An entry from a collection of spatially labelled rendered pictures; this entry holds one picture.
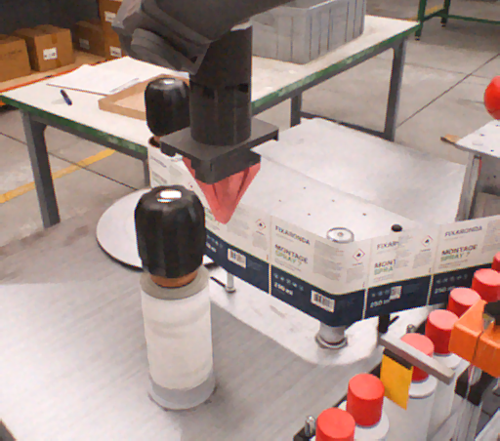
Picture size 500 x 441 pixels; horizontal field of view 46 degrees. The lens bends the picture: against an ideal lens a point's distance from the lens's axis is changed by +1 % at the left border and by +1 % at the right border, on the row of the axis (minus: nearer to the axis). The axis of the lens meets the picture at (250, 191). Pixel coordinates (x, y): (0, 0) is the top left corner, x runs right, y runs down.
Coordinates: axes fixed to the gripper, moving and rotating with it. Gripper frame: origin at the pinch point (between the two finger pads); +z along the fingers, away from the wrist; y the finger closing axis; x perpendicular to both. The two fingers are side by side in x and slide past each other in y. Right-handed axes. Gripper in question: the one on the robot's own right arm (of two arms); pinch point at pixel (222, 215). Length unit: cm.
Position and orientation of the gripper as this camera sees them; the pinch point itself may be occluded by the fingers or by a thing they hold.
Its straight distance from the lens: 60.4
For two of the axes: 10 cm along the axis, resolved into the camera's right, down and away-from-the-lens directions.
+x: 7.3, 3.5, -5.9
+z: -0.2, 8.7, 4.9
